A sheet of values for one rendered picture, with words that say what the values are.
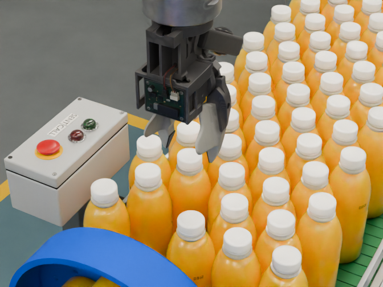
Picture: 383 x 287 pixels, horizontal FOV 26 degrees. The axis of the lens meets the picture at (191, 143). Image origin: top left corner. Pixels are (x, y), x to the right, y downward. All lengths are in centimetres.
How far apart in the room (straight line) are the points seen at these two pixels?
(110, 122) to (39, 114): 200
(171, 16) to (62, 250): 29
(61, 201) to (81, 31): 265
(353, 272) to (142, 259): 55
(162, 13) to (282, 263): 38
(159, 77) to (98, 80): 258
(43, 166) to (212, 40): 41
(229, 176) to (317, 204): 14
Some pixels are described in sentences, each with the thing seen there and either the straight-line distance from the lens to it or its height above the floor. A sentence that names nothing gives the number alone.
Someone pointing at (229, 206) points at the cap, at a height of 111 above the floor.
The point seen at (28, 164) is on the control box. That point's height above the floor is 110.
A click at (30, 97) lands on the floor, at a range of 346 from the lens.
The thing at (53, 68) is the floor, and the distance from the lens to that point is 363.
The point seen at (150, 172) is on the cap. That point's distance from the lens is 124.
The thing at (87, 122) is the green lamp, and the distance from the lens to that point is 134.
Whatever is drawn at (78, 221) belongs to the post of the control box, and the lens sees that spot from 142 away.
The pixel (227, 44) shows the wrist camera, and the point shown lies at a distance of 103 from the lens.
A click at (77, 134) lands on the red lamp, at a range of 132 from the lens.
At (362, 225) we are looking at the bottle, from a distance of 136.
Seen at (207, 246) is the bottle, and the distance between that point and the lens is 118.
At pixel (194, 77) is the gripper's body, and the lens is 95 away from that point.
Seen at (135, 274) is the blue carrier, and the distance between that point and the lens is 91.
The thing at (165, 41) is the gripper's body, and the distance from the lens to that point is 92.
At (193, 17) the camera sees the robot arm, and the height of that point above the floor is 145.
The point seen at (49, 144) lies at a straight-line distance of 130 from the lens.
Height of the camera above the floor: 188
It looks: 37 degrees down
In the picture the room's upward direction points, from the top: straight up
